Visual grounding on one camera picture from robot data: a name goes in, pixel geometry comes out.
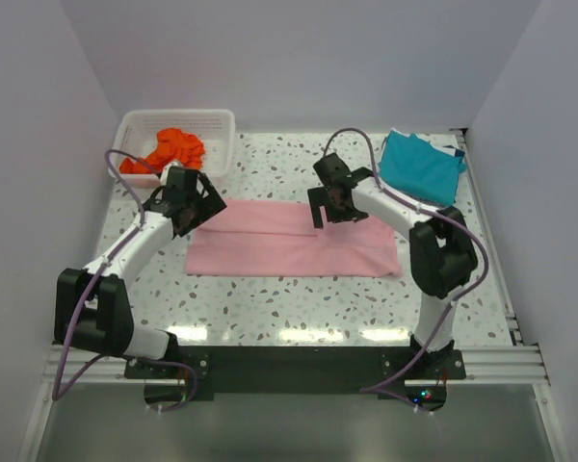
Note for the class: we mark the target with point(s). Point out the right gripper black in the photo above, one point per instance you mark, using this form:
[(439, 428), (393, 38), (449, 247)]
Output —
[(319, 197)]

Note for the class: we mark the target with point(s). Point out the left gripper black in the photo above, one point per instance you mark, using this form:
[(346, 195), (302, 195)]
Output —
[(211, 204)]

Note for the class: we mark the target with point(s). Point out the folded teal t shirt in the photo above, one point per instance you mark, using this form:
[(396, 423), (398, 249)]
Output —
[(416, 168)]

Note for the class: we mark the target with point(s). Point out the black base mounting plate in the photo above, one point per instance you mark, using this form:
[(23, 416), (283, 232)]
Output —
[(304, 370)]

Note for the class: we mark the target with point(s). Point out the white plastic basket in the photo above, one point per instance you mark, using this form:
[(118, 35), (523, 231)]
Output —
[(136, 138)]

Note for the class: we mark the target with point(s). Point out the aluminium frame rail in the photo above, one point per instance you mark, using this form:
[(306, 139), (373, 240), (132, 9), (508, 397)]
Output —
[(533, 434)]

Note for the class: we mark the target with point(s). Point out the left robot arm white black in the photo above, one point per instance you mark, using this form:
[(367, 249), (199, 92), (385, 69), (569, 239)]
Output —
[(93, 310)]

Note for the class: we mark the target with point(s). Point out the orange t shirt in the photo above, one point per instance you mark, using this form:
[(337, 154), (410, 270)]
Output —
[(173, 144)]

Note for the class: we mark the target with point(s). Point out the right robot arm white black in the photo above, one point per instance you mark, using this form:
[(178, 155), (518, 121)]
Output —
[(442, 256)]

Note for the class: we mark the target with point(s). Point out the pink t shirt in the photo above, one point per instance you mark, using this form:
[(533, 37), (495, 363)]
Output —
[(275, 238)]

